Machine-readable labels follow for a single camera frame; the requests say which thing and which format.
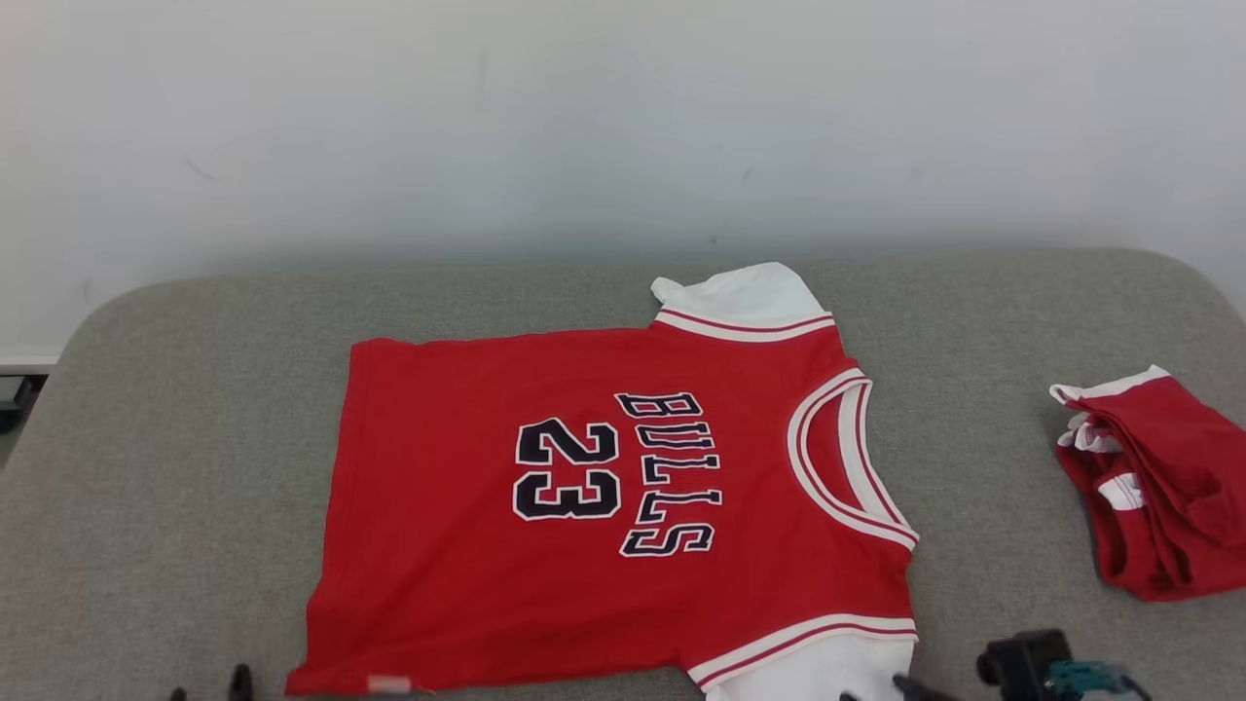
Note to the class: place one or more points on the red Bulls 23 jersey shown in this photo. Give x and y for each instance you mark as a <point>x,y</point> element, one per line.
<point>467,584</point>

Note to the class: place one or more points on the red shorts white hem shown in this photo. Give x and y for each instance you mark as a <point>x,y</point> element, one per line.
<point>1178,487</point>

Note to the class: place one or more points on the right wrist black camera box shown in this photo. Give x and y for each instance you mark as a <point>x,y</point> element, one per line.
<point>1022,662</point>

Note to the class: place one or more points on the white wall baseboard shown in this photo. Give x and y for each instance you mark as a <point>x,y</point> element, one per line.
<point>24,362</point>

